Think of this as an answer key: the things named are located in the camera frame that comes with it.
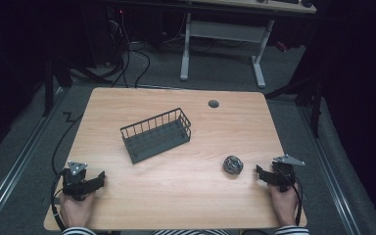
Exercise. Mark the black metal stand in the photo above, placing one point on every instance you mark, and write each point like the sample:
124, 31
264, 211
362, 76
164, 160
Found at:
313, 98
49, 84

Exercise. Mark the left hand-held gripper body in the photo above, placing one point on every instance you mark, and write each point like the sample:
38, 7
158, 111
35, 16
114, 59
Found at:
72, 182

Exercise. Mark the person's left hand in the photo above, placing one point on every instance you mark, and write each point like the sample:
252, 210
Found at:
76, 210

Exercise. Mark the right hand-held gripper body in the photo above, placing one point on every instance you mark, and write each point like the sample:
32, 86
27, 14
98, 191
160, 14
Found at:
285, 174

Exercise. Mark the metal floor rail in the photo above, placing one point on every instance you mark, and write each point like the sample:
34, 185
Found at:
16, 163
329, 169

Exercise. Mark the person's right hand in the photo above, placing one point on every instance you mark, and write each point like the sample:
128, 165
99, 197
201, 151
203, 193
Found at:
285, 207

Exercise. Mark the white-legged desk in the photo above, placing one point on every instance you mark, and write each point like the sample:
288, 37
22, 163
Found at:
228, 31

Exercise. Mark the black computer tower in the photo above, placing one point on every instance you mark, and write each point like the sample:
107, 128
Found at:
103, 32

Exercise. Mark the steel wool ball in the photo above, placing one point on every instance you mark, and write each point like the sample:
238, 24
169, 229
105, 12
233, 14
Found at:
233, 164

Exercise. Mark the person's striped shirt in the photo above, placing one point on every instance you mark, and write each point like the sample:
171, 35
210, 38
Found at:
191, 232

